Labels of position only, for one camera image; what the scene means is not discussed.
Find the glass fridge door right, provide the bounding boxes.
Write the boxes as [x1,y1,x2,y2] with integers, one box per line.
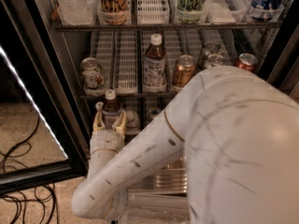
[267,29,299,100]

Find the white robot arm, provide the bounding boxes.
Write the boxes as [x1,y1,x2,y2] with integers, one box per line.
[72,66,299,224]

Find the green lacroix can top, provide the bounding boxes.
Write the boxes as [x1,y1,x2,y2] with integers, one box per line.
[177,0,206,23]

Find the red coca-cola can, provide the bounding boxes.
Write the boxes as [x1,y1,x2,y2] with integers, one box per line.
[234,53,257,72]

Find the gold lacroix can top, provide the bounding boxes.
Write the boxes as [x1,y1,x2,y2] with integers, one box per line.
[98,0,129,25]

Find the silver can middle rear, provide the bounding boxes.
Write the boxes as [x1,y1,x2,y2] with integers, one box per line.
[198,41,221,67]

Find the tall tea bottle middle shelf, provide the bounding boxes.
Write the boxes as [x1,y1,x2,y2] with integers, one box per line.
[142,34,166,93]

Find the silver can bottom shelf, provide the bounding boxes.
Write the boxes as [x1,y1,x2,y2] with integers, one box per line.
[147,107,161,122]

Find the clear plastic bin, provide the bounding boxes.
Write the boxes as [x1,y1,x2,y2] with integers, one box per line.
[118,194,190,224]

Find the white green can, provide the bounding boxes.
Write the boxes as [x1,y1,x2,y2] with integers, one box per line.
[204,53,224,68]
[80,57,107,97]

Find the glass fridge door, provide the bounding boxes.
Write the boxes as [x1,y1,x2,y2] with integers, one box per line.
[0,0,90,195]
[267,29,299,100]

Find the blue white can top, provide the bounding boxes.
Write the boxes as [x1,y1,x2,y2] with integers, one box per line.
[248,0,283,21]

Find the white green can left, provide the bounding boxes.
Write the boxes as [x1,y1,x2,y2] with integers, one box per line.
[80,57,107,97]

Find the glass fridge door left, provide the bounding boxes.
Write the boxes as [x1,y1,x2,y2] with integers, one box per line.
[0,0,90,195]

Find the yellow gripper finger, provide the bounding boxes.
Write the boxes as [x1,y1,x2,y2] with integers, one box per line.
[93,111,106,134]
[112,109,126,136]

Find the black floor cables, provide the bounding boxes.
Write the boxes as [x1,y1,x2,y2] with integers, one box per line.
[0,115,60,224]

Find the white green can middle front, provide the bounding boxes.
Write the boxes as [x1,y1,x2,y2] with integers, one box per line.
[204,53,224,68]

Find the gold can middle shelf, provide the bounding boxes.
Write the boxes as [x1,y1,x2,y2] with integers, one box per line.
[172,54,196,91]

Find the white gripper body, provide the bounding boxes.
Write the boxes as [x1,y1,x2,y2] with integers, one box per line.
[88,130,124,177]

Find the clear water bottle top shelf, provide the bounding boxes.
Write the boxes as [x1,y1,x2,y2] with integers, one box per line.
[57,0,95,26]

